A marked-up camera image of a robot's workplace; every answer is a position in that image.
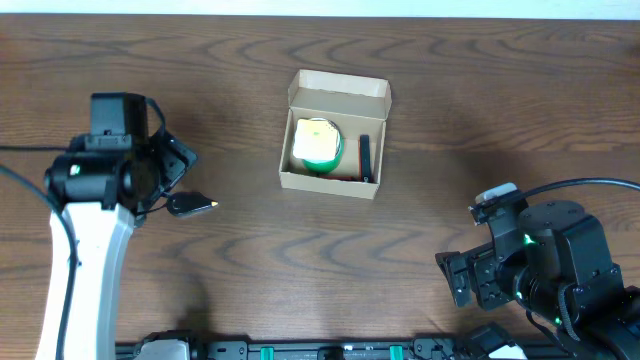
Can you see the cardboard box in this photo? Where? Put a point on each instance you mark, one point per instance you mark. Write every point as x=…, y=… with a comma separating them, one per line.
x=356, y=105

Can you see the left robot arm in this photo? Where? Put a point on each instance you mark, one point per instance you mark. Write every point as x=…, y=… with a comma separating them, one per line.
x=103, y=187

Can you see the green tape roll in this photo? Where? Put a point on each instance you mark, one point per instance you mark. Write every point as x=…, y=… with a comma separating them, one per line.
x=326, y=167

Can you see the red utility knife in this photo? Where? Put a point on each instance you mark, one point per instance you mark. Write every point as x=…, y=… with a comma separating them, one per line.
x=338, y=177

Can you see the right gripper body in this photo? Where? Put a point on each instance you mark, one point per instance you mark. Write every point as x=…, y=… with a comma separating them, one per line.
x=491, y=287

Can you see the black tape measure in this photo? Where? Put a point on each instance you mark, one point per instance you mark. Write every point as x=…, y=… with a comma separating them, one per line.
x=185, y=204

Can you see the yellow spiral notepad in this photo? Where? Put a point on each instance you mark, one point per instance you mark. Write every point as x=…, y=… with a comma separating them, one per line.
x=316, y=139

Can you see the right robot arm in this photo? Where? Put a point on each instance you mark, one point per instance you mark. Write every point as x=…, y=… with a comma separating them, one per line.
x=554, y=261

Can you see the red black stapler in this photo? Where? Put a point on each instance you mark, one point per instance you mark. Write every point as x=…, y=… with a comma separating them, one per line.
x=365, y=159

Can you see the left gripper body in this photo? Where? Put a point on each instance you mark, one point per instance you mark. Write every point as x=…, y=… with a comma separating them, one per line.
x=173, y=158

